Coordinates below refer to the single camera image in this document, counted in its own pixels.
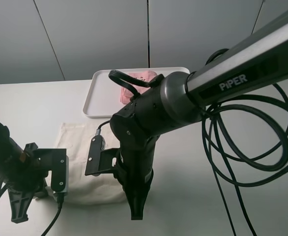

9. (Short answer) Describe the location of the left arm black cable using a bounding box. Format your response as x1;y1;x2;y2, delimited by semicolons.
0;181;65;236

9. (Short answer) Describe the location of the cream white towel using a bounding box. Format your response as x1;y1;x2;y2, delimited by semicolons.
50;121;128;205

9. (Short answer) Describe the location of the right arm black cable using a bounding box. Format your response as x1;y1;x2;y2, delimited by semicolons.
94;48;288;236

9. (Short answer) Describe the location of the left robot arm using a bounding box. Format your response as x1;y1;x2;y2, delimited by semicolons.
0;123;48;224

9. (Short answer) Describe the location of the pink towel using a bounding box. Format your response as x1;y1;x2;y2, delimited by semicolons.
120;70;157;105

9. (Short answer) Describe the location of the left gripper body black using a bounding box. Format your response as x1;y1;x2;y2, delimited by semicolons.
2;143;47;192

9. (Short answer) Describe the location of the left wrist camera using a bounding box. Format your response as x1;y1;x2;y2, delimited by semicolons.
33;148;69;194

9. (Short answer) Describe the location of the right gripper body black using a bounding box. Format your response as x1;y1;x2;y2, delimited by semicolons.
119;137;156;192

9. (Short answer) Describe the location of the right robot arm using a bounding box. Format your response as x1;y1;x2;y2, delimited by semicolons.
109;11;288;220

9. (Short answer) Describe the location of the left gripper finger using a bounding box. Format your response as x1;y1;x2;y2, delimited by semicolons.
34;179;49;199
8;187;35;223

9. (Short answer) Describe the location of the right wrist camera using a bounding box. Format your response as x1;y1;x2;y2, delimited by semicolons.
85;129;119;177

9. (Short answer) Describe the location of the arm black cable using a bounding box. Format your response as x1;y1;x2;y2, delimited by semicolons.
94;48;288;236
0;181;65;236

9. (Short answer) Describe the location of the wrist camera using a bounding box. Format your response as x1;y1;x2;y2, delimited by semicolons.
33;148;69;194
85;129;119;177

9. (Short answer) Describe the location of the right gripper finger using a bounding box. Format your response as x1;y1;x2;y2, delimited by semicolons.
123;172;154;220

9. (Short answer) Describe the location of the white plastic tray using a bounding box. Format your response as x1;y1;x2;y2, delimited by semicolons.
82;66;191;119

